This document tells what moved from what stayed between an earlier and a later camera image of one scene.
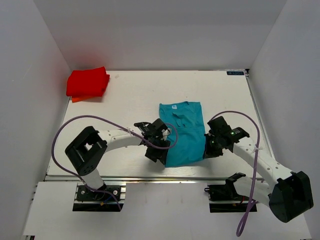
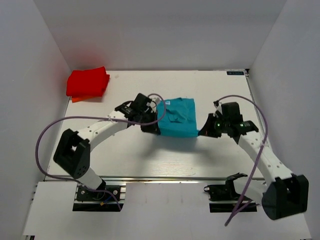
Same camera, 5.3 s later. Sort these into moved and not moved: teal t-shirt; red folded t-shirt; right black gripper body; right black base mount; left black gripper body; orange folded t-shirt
Moved: left black gripper body; teal t-shirt; right black gripper body
Not moved: orange folded t-shirt; right black base mount; red folded t-shirt
